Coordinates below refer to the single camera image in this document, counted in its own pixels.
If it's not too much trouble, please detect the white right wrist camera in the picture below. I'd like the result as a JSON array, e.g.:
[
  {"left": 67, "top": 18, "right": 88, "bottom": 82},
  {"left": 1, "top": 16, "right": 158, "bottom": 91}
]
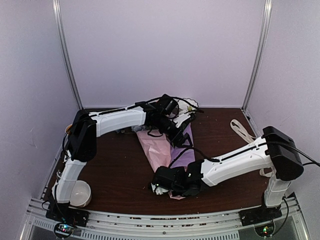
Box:
[{"left": 150, "top": 183, "right": 169, "bottom": 195}]

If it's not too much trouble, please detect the white scalloped bowl black rim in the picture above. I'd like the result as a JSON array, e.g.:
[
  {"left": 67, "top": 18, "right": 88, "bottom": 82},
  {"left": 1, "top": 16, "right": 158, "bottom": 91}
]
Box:
[{"left": 177, "top": 98, "right": 199, "bottom": 113}]

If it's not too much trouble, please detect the round circuit board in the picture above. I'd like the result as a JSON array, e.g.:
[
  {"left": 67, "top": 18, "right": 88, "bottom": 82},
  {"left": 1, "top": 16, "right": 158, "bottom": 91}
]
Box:
[
  {"left": 53, "top": 222, "right": 74, "bottom": 239},
  {"left": 254, "top": 223, "right": 275, "bottom": 238}
]

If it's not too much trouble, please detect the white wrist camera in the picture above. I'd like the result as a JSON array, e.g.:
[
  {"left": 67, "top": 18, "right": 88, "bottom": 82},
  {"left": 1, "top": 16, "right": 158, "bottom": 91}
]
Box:
[
  {"left": 172, "top": 112, "right": 191, "bottom": 128},
  {"left": 150, "top": 183, "right": 169, "bottom": 195}
]

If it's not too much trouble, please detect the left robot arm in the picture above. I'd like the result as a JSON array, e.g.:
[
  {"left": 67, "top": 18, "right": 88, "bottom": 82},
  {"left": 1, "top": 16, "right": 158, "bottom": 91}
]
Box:
[{"left": 47, "top": 94, "right": 199, "bottom": 222}]

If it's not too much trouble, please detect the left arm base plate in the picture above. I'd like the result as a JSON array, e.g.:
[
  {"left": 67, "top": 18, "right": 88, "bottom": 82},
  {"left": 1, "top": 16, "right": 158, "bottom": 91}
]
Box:
[{"left": 45, "top": 203, "right": 89, "bottom": 227}]

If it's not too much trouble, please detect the plain white round bowl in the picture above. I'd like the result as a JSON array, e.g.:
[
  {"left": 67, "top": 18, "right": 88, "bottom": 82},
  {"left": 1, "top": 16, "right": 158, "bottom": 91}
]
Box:
[{"left": 70, "top": 180, "right": 92, "bottom": 208}]

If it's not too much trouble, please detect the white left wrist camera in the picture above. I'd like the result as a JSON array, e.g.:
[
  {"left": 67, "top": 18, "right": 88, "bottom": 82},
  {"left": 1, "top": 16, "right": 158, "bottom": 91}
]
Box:
[{"left": 172, "top": 112, "right": 191, "bottom": 128}]

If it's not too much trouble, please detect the patterned mug yellow inside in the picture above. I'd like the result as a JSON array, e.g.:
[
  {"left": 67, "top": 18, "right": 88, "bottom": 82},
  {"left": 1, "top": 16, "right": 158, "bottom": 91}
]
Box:
[{"left": 65, "top": 124, "right": 72, "bottom": 135}]

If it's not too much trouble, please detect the aluminium left corner post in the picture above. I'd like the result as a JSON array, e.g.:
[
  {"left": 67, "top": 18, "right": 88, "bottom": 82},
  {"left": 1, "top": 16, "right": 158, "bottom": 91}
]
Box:
[{"left": 52, "top": 0, "right": 84, "bottom": 110}]

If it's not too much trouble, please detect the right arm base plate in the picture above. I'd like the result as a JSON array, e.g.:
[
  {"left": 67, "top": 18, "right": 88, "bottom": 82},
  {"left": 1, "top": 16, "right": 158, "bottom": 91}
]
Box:
[{"left": 238, "top": 205, "right": 282, "bottom": 227}]

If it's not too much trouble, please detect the left round circuit board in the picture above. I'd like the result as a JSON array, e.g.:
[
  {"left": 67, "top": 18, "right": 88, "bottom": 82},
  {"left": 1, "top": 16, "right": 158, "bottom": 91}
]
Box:
[{"left": 53, "top": 222, "right": 74, "bottom": 239}]

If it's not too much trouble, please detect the right round circuit board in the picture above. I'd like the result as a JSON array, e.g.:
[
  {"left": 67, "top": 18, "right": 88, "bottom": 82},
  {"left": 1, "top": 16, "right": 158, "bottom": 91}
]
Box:
[{"left": 254, "top": 223, "right": 275, "bottom": 238}]

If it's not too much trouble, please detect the aluminium front rail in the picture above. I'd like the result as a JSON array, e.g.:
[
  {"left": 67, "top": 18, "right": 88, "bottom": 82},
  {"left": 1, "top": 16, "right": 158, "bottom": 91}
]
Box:
[{"left": 24, "top": 197, "right": 306, "bottom": 240}]

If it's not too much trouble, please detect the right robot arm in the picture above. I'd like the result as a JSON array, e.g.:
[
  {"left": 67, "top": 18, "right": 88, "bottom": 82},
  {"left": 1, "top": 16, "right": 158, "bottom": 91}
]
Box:
[{"left": 150, "top": 126, "right": 304, "bottom": 221}]

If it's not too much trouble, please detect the aluminium corner post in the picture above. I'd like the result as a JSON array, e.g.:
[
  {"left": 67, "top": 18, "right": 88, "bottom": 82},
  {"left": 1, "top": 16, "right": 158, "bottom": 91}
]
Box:
[
  {"left": 52, "top": 0, "right": 84, "bottom": 110},
  {"left": 241, "top": 0, "right": 273, "bottom": 112}
]

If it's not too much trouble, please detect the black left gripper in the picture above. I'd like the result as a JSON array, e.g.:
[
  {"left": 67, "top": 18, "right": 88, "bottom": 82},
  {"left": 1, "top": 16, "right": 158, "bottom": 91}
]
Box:
[{"left": 152, "top": 115, "right": 194, "bottom": 148}]

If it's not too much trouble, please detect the aluminium right corner post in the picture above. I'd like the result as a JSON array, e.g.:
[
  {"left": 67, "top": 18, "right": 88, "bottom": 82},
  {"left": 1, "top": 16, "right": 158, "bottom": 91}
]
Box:
[{"left": 241, "top": 0, "right": 273, "bottom": 112}]

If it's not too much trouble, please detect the cream ribbon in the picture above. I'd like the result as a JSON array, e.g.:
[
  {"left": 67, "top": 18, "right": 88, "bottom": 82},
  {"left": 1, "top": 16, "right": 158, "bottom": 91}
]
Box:
[{"left": 230, "top": 119, "right": 272, "bottom": 178}]

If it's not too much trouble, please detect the blue flower bunch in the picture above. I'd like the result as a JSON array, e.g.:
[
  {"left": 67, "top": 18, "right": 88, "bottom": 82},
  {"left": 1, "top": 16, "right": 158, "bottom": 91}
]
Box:
[{"left": 115, "top": 125, "right": 150, "bottom": 135}]

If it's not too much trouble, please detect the purple tissue paper sheet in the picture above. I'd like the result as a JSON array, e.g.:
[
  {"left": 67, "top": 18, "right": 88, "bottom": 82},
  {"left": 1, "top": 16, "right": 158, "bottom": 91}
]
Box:
[{"left": 136, "top": 123, "right": 196, "bottom": 201}]

